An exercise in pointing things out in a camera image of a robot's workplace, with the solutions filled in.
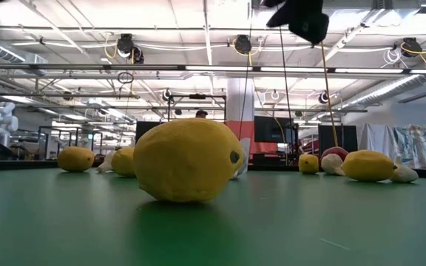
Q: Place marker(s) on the white pillar with red band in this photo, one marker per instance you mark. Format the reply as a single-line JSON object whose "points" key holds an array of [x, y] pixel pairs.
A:
{"points": [[240, 96]]}

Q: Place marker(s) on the black monitor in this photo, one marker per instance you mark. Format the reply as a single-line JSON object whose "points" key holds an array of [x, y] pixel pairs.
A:
{"points": [[268, 129]]}

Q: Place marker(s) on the long ceiling light bar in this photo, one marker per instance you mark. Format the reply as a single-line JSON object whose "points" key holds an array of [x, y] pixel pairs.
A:
{"points": [[216, 68]]}

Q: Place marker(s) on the person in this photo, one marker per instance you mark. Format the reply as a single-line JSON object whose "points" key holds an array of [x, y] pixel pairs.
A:
{"points": [[202, 114]]}

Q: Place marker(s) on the black screen panel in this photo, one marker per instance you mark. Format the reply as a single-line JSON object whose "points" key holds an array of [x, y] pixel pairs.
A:
{"points": [[346, 136], [144, 129]]}

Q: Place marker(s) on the red tomato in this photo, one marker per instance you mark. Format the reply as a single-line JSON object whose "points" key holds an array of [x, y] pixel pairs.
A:
{"points": [[337, 151]]}

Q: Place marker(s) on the white blue patterned cloth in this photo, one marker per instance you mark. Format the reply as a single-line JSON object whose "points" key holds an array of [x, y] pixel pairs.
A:
{"points": [[416, 146]]}

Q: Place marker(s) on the black gantry frame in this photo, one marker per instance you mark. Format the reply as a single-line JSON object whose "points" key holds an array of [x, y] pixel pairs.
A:
{"points": [[197, 96]]}

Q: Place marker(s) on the white garlic bulb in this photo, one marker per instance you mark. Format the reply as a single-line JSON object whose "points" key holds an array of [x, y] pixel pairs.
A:
{"points": [[403, 174], [106, 165], [331, 164]]}

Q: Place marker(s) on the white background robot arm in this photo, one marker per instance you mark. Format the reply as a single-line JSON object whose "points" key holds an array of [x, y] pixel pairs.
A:
{"points": [[4, 122]]}

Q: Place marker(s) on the yellow lemon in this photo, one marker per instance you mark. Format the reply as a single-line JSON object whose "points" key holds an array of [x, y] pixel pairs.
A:
{"points": [[308, 164], [74, 159], [183, 159], [122, 162], [368, 165]]}

